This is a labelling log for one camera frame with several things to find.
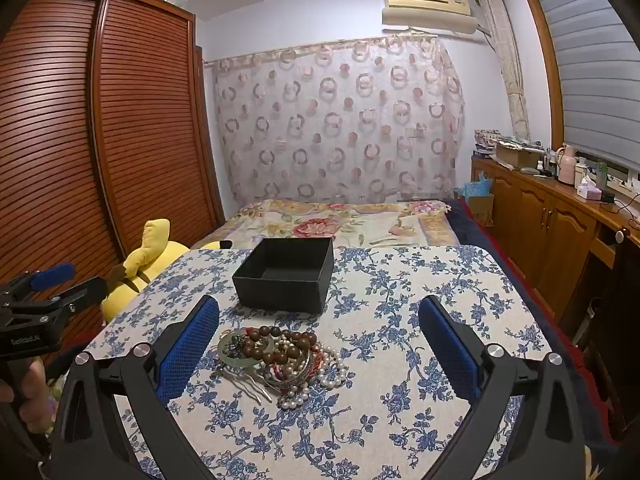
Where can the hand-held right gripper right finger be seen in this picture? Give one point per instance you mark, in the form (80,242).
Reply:
(450,347)

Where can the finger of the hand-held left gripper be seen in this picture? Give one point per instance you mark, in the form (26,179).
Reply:
(87,288)
(52,274)

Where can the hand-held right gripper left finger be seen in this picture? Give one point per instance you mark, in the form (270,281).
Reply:
(189,347)

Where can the green jade bangle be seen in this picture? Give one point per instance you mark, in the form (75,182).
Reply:
(241,363)

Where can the silver hair comb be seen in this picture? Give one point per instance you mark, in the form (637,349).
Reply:
(250,385)

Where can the black box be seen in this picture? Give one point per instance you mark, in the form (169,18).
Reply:
(280,287)

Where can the person's left forearm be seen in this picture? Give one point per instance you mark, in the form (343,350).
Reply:
(15,440)

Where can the person's left hand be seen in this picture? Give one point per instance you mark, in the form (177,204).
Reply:
(36,385)

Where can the yellow plush toy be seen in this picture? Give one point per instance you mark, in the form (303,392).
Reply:
(150,255)

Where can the blue floral tablecloth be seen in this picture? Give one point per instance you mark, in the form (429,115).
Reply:
(390,400)

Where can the small brown cardboard box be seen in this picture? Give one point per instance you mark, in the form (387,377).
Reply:
(482,210)

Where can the wooden sideboard cabinet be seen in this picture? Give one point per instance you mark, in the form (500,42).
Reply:
(545,230)

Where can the blue plastic bag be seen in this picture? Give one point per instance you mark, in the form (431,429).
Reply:
(472,189)

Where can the wooden louvered wardrobe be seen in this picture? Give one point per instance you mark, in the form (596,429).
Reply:
(140,135)

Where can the floral bed blanket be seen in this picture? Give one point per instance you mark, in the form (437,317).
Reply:
(325,225)

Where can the open cardboard box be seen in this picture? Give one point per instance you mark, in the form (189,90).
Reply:
(517,156)

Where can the stack of printed boxes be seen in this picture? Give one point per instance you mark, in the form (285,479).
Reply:
(486,142)

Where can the white tissue box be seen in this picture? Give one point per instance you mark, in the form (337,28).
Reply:
(587,191)

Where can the pink thermos jug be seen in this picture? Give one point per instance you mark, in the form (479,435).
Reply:
(567,167)

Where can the black power adapter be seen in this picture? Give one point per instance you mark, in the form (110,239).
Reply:
(608,197)

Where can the circle print sheer curtain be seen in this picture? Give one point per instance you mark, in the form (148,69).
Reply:
(340,125)

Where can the beige tied window curtain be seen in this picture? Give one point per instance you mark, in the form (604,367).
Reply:
(510,70)

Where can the grey window blind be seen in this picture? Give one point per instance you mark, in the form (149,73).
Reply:
(590,60)

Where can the wall air conditioner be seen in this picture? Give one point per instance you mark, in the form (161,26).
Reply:
(427,7)

